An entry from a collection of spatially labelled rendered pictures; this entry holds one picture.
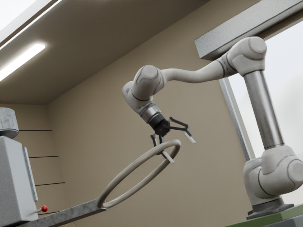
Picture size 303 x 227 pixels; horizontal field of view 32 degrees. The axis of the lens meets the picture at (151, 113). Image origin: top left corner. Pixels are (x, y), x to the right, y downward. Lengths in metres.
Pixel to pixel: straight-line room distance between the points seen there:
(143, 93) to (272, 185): 0.72
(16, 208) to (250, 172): 1.12
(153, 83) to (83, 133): 6.92
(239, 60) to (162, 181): 5.59
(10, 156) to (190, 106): 5.34
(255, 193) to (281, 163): 0.26
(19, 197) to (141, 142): 5.83
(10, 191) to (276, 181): 1.21
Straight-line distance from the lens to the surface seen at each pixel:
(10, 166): 2.53
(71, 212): 2.45
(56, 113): 9.68
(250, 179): 2.60
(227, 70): 2.65
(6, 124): 2.62
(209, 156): 7.47
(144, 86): 2.27
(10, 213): 2.50
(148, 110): 2.39
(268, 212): 2.58
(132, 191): 2.65
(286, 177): 2.39
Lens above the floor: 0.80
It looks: 15 degrees up
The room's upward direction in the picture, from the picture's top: 17 degrees counter-clockwise
